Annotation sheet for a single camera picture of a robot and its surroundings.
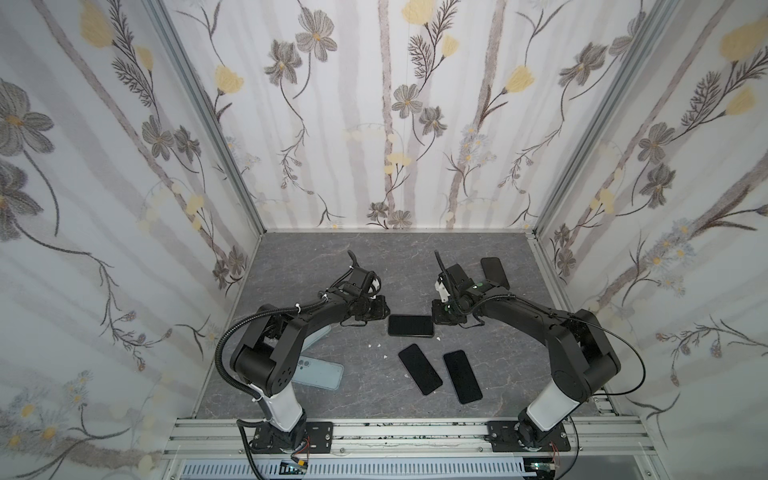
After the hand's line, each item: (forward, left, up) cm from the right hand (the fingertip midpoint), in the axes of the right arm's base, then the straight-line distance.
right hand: (427, 310), depth 89 cm
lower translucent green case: (-17, +31, -10) cm, 37 cm away
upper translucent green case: (-6, +35, -10) cm, 37 cm away
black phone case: (-1, +4, -9) cm, 10 cm away
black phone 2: (-17, -10, -7) cm, 21 cm away
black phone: (-15, +2, -7) cm, 17 cm away
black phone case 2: (+22, -28, -9) cm, 37 cm away
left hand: (+3, +13, -3) cm, 13 cm away
